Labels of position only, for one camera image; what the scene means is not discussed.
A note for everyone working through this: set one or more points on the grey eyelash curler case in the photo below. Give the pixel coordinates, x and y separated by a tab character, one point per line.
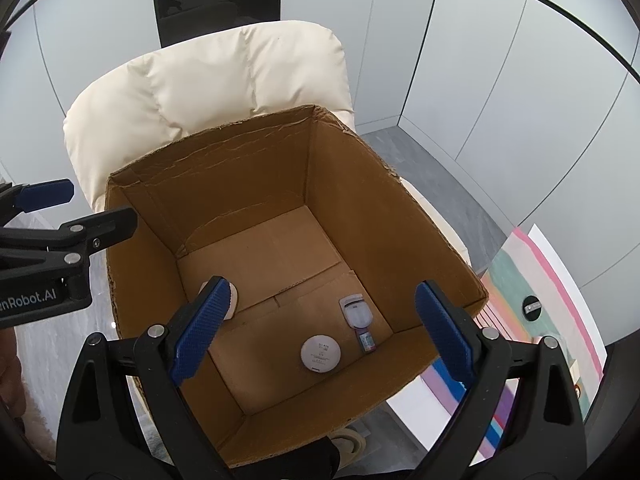
356	312

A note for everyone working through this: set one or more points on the peach powder puff case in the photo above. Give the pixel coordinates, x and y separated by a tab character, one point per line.
233	302

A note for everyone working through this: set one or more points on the striped colourful towel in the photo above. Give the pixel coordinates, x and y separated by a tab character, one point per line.
515	270

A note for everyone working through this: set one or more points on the cream padded chair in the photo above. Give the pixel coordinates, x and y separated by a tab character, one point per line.
200	80

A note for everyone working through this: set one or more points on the white round compact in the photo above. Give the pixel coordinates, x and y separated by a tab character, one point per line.
321	354

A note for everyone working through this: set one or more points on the brown cardboard box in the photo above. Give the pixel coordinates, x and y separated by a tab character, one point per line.
280	240

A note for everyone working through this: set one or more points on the small blue bottle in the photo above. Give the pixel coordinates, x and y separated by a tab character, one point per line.
366	341

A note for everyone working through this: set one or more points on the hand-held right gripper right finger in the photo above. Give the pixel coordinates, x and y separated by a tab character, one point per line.
445	330

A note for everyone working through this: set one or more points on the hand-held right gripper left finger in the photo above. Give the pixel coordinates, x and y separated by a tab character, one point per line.
200	330

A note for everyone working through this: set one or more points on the dark glass cabinet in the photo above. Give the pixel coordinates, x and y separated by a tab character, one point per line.
215	10

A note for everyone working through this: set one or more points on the black round compact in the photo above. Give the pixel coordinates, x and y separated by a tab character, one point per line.
532	306

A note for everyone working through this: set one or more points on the white low table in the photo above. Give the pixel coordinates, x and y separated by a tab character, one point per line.
415	410

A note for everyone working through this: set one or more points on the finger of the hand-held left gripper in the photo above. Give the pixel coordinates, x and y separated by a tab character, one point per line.
45	195
110	225

